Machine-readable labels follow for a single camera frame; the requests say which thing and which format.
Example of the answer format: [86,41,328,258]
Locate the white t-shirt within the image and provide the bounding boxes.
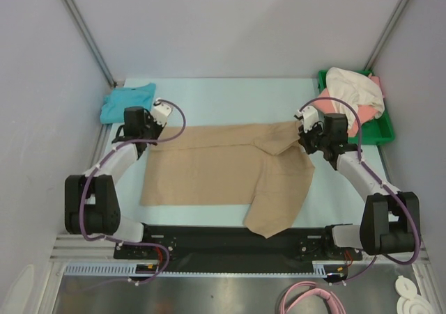
[325,67,385,118]

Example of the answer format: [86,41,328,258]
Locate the aluminium frame post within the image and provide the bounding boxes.
[363,0,412,70]
[61,0,116,88]

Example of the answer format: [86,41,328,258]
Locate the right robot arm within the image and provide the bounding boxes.
[295,107,421,259]

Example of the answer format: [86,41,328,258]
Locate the white slotted cable duct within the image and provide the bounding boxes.
[64,260,347,279]

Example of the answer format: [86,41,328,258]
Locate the tan t-shirt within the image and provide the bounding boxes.
[140,121,314,238]

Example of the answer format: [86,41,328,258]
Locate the right aluminium frame post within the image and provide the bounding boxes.
[363,0,412,70]

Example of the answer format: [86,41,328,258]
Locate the pink t-shirt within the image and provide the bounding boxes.
[314,73,381,138]

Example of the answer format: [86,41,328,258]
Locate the white object bottom left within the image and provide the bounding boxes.
[1,265,35,314]

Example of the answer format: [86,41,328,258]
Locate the white round discs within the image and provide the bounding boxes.
[394,275,435,314]

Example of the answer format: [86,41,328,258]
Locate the pink coiled cable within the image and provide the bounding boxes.
[276,281,348,314]

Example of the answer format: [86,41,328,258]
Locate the folded teal t-shirt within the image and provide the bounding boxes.
[100,83,156,125]

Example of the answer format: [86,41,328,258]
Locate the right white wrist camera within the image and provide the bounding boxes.
[295,106,319,133]

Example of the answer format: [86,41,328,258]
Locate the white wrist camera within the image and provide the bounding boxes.
[150,98,172,127]
[295,106,319,133]

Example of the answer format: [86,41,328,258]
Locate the left aluminium frame post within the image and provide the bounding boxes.
[61,0,116,88]

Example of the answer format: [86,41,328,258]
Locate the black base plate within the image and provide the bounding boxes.
[114,226,362,274]

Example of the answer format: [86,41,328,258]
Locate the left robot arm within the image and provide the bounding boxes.
[64,102,172,258]

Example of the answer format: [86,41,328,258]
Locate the green plastic tray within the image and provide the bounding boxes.
[318,70,395,146]

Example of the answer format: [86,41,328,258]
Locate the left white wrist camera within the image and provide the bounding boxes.
[150,98,172,127]

